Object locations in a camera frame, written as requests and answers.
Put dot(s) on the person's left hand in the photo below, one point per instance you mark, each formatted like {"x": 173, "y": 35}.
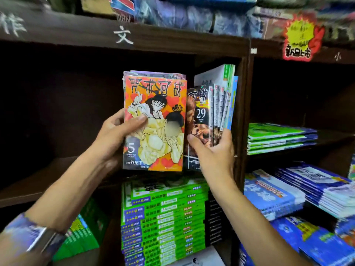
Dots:
{"x": 109, "y": 141}

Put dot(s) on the person's right hand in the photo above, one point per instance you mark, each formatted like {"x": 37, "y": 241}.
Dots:
{"x": 217, "y": 160}

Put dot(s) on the person's left thumb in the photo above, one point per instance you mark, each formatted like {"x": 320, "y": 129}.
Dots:
{"x": 134, "y": 124}

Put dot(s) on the person's right thumb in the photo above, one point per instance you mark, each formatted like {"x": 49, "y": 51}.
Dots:
{"x": 197, "y": 144}

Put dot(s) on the orange comic book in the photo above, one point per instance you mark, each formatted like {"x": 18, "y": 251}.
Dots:
{"x": 158, "y": 127}

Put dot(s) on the dark brown comic book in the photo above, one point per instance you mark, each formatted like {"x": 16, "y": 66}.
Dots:
{"x": 198, "y": 116}

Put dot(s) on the row of comic book spines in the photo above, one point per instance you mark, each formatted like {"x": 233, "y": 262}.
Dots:
{"x": 219, "y": 108}

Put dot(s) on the purple-edged comic book bundle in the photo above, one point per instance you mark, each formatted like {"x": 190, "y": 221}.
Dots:
{"x": 155, "y": 75}

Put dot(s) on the person's right forearm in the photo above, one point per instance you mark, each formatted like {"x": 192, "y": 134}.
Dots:
{"x": 249, "y": 227}

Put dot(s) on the person's left forearm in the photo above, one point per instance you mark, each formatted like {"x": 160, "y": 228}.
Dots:
{"x": 69, "y": 191}

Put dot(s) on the thin light blue book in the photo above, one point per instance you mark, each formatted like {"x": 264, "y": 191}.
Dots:
{"x": 233, "y": 102}

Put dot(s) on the white book with green spine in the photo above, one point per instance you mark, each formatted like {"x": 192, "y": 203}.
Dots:
{"x": 213, "y": 76}

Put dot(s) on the stack of black books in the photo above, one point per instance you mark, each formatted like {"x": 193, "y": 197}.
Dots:
{"x": 215, "y": 221}

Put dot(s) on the green and blue book stack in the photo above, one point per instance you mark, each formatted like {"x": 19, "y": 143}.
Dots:
{"x": 277, "y": 138}

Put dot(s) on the tall stack of green workbooks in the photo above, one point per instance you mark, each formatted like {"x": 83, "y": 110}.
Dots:
{"x": 166, "y": 221}

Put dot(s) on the blue book stack red label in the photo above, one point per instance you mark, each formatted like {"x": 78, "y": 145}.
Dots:
{"x": 269, "y": 193}

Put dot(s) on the dark wooden bookshelf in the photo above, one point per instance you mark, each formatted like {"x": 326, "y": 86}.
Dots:
{"x": 83, "y": 33}

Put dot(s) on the red and blue book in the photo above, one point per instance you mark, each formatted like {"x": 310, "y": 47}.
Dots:
{"x": 123, "y": 8}

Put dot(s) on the slanted pile of green books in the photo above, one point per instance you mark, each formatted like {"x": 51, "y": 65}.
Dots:
{"x": 83, "y": 232}

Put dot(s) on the plastic-wrapped blue book bundle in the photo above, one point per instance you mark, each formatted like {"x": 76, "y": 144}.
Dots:
{"x": 194, "y": 16}

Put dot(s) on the yellow book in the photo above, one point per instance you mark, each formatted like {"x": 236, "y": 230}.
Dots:
{"x": 95, "y": 4}

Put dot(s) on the blue and white booklet stack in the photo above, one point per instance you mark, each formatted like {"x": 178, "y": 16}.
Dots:
{"x": 324, "y": 188}

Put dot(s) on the blue books with yellow print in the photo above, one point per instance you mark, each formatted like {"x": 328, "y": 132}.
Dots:
{"x": 305, "y": 241}

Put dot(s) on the red and yellow starburst sign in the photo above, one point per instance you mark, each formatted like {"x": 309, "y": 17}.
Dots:
{"x": 302, "y": 38}

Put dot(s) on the silver wrist band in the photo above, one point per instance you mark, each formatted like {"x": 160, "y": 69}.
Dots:
{"x": 33, "y": 235}

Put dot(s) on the pale wrapped book pile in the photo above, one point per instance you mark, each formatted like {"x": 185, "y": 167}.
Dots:
{"x": 332, "y": 22}

